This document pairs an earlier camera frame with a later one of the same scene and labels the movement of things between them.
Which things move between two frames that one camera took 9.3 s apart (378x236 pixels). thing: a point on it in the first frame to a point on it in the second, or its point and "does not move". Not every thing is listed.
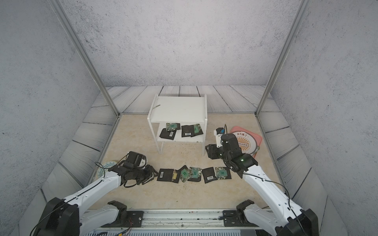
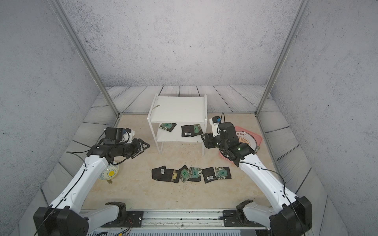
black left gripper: [151, 174] to [138, 149]
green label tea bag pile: [185, 174] does not move
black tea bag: [165, 175] does not move
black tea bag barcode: [208, 174] does not move
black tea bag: [168, 134] to [159, 173]
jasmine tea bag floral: [195, 173] does not move
